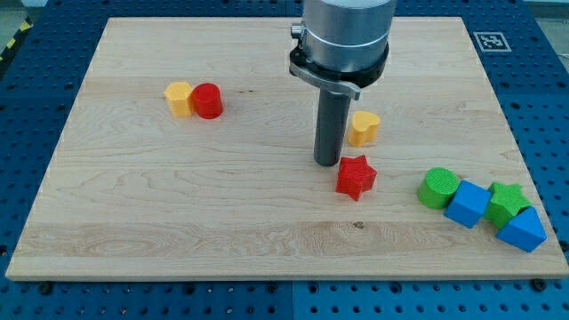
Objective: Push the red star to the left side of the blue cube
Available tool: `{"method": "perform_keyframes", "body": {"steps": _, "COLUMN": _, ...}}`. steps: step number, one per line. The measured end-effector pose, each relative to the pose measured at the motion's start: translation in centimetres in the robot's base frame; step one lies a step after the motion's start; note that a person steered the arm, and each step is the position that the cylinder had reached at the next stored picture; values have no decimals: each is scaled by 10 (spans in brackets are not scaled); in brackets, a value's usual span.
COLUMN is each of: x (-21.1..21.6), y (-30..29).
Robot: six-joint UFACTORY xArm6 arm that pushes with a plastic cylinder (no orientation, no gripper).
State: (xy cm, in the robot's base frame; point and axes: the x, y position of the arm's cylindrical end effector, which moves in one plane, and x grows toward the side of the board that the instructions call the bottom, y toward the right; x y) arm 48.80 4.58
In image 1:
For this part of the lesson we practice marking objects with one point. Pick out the red star block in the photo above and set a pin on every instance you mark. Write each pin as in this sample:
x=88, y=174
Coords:
x=355, y=176

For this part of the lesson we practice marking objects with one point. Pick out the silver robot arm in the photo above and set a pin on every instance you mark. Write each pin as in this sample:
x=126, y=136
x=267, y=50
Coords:
x=342, y=45

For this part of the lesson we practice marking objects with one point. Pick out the blue cube block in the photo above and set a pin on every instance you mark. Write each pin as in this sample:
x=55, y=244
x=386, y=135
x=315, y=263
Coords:
x=468, y=204

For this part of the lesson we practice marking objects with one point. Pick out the green star block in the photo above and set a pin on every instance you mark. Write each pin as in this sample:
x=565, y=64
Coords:
x=506, y=202

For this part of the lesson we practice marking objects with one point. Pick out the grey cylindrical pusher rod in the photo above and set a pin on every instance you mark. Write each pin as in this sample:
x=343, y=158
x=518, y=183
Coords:
x=332, y=114

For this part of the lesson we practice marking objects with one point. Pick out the yellow heart block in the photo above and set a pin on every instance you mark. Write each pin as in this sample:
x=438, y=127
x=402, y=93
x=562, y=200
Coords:
x=363, y=128

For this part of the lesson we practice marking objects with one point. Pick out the red cylinder block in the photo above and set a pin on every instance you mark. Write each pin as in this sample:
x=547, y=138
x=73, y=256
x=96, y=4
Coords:
x=207, y=100

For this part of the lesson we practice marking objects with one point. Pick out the yellow hexagon block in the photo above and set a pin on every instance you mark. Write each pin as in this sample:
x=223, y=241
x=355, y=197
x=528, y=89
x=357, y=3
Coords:
x=177, y=96

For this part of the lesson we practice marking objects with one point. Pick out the green cylinder block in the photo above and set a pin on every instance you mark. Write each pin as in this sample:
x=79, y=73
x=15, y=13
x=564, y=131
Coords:
x=438, y=187

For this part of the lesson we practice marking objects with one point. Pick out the wooden board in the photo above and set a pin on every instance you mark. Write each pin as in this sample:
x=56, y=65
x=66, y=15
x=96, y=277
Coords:
x=133, y=193

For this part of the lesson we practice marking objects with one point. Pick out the white fiducial marker tag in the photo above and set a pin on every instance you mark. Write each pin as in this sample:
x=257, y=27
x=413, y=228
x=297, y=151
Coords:
x=489, y=41

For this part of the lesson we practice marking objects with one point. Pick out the blue triangle block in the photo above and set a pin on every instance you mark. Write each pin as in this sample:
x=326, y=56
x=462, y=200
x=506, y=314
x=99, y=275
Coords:
x=525, y=231

